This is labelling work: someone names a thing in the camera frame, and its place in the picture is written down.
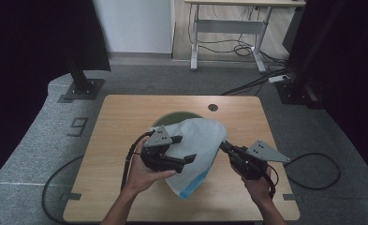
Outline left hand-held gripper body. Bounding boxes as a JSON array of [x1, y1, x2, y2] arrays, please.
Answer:
[[140, 125, 185, 174]]

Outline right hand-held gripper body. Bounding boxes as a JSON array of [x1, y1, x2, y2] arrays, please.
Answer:
[[228, 139, 292, 181]]

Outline green plastic bin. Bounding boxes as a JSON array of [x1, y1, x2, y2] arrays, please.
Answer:
[[152, 111, 204, 128]]

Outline white plastic bag blue edge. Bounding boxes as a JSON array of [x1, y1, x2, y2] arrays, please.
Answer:
[[150, 117, 228, 201]]

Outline person's left hand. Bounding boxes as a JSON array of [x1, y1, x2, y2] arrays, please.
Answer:
[[126, 137, 178, 195]]

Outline person's right hand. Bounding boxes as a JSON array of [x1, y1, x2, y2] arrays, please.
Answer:
[[231, 165, 274, 204]]

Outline grey tape mark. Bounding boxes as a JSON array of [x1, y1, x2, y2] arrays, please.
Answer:
[[60, 192, 82, 202], [282, 193, 302, 202]]

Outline black metal stand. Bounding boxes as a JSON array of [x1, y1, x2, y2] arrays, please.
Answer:
[[57, 57, 106, 104], [274, 31, 330, 111]]

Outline white power strip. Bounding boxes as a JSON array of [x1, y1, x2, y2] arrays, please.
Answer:
[[268, 74, 290, 84]]

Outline black curtain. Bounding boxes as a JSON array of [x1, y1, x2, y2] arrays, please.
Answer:
[[288, 0, 368, 182], [0, 0, 111, 188]]

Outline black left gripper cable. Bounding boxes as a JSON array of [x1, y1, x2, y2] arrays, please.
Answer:
[[41, 130, 156, 225]]

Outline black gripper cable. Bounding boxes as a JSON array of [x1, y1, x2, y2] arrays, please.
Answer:
[[267, 152, 342, 200], [41, 130, 156, 225]]

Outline black floor cables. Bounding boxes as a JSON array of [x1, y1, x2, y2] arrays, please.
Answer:
[[219, 66, 295, 97]]

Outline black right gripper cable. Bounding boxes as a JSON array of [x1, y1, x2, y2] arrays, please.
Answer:
[[267, 152, 342, 200]]

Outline tangle of black cables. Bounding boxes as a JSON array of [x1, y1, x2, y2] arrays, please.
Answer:
[[187, 4, 290, 65]]

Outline white desk with grey frame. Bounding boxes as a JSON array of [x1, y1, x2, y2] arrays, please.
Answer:
[[184, 0, 307, 73]]

